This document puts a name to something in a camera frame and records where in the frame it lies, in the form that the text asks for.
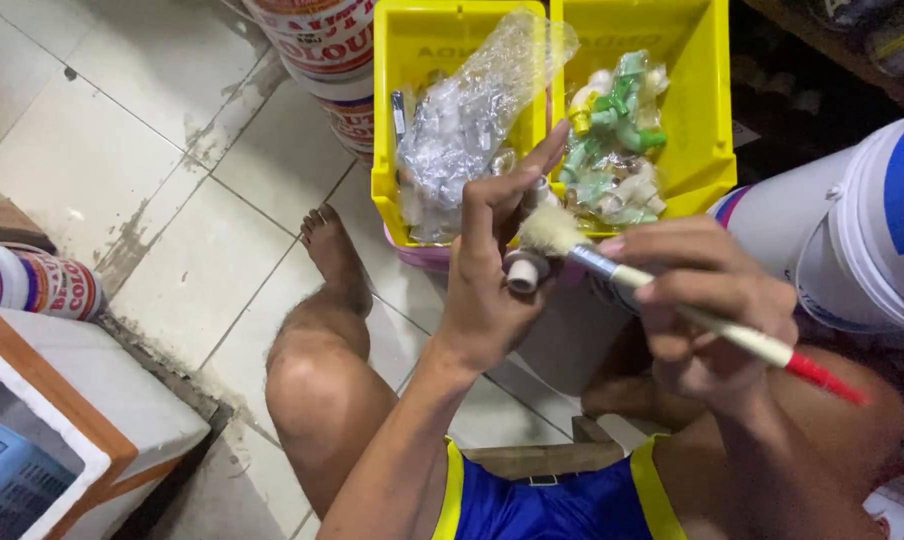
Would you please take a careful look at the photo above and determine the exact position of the yellow plastic storage bin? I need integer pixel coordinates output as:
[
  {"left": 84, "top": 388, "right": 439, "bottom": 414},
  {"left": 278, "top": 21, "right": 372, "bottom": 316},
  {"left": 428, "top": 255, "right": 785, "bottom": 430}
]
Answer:
[
  {"left": 371, "top": 0, "right": 555, "bottom": 249},
  {"left": 549, "top": 0, "right": 738, "bottom": 228}
]

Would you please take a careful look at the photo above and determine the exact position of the person's right leg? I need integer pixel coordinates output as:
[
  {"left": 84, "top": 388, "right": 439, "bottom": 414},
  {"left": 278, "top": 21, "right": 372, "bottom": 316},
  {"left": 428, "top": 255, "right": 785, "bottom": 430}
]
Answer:
[{"left": 581, "top": 322, "right": 904, "bottom": 540}]

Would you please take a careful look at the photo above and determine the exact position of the white red-label paint can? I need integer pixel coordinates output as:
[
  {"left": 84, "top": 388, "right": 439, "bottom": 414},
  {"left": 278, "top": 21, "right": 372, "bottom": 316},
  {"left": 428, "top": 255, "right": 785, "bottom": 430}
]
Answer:
[{"left": 0, "top": 242, "right": 108, "bottom": 324}]

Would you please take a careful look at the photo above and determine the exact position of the clear bag of metal fittings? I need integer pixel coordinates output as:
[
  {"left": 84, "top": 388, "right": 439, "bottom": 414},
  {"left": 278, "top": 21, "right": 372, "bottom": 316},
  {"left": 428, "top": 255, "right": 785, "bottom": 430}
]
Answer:
[{"left": 393, "top": 7, "right": 580, "bottom": 245}]

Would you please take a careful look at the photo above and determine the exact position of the blue plastic basket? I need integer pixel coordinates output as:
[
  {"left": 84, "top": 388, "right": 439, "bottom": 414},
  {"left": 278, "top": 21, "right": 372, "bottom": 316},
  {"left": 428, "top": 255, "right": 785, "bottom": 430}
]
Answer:
[{"left": 0, "top": 405, "right": 87, "bottom": 540}]

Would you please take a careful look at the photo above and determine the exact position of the red-tipped wooden paintbrush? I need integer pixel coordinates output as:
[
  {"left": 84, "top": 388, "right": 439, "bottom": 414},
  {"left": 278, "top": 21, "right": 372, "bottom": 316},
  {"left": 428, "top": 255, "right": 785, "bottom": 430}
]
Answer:
[{"left": 518, "top": 206, "right": 870, "bottom": 408}]

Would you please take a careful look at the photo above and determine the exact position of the person's right hand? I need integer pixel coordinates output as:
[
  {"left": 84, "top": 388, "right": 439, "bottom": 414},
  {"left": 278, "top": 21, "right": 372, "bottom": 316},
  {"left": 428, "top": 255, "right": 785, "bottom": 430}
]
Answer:
[{"left": 598, "top": 217, "right": 799, "bottom": 415}]

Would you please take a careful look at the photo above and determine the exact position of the bag of green white fittings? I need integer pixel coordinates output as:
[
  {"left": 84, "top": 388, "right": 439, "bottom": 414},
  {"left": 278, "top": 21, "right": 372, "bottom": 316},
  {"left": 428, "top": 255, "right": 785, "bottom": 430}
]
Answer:
[{"left": 558, "top": 51, "right": 670, "bottom": 231}]

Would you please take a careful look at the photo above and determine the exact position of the person's leg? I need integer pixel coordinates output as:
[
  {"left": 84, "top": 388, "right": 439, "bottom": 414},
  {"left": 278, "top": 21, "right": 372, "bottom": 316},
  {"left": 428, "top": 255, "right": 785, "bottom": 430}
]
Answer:
[
  {"left": 581, "top": 322, "right": 904, "bottom": 540},
  {"left": 264, "top": 202, "right": 453, "bottom": 520}
]

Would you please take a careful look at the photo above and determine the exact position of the white red-label paint bucket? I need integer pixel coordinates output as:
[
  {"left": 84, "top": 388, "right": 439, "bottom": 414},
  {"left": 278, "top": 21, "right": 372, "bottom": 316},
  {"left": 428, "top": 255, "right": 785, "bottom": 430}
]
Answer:
[
  {"left": 240, "top": 0, "right": 378, "bottom": 82},
  {"left": 281, "top": 56, "right": 378, "bottom": 168}
]

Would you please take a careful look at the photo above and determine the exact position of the white bucket blue pink label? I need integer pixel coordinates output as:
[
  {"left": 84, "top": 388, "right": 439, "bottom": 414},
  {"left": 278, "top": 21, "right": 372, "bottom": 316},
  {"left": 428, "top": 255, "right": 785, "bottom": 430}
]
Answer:
[
  {"left": 793, "top": 108, "right": 904, "bottom": 336},
  {"left": 707, "top": 146, "right": 858, "bottom": 280}
]

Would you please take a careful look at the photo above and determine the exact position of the brown wooden board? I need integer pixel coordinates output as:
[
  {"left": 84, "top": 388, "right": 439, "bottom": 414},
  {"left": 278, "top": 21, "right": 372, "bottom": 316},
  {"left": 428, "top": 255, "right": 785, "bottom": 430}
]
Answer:
[{"left": 0, "top": 168, "right": 57, "bottom": 255}]

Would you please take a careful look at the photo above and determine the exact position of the grey plastic bucket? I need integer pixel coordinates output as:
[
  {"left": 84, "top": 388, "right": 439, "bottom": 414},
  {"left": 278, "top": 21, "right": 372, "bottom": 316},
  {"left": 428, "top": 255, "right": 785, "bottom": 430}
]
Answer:
[{"left": 515, "top": 273, "right": 636, "bottom": 399}]

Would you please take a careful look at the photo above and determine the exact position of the person's left leg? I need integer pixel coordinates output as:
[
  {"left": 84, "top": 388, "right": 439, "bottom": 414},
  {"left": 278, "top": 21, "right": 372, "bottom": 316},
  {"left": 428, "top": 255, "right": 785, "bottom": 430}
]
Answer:
[{"left": 264, "top": 202, "right": 453, "bottom": 520}]

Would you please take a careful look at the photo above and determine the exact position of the dark cluttered shelf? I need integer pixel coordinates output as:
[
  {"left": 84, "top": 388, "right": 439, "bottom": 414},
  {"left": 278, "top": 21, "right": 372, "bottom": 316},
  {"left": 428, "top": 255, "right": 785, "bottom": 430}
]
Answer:
[{"left": 729, "top": 0, "right": 904, "bottom": 181}]

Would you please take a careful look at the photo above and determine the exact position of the white foam box brown tape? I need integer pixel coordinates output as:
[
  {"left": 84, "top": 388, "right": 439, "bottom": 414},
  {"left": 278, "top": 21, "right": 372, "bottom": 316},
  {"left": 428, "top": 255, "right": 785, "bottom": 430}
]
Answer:
[{"left": 0, "top": 303, "right": 213, "bottom": 540}]

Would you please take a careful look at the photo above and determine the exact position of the pink plastic bin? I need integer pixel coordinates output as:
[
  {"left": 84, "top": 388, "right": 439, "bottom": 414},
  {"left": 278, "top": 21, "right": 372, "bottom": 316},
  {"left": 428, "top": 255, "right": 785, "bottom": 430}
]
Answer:
[{"left": 384, "top": 225, "right": 453, "bottom": 273}]

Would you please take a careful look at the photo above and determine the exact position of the wooden stool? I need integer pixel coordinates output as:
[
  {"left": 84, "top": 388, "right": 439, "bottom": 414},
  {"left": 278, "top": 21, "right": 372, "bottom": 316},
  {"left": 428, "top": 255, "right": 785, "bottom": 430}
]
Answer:
[{"left": 463, "top": 416, "right": 627, "bottom": 481}]

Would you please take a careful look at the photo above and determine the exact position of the blue shorts yellow trim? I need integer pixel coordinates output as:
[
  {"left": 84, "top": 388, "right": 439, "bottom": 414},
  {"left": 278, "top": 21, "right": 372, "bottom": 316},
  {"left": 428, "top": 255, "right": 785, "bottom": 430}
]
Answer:
[{"left": 431, "top": 435, "right": 689, "bottom": 540}]

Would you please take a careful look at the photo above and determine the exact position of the white plastic pipe fitting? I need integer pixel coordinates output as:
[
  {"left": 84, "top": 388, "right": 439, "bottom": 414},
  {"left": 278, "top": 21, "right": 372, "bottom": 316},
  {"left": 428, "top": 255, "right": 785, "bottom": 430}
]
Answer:
[{"left": 504, "top": 176, "right": 561, "bottom": 294}]

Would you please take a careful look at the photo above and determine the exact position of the person's left hand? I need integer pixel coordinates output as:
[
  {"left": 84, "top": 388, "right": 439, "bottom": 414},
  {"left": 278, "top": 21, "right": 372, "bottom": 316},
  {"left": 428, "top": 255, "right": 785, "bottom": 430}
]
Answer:
[{"left": 431, "top": 120, "right": 571, "bottom": 370}]

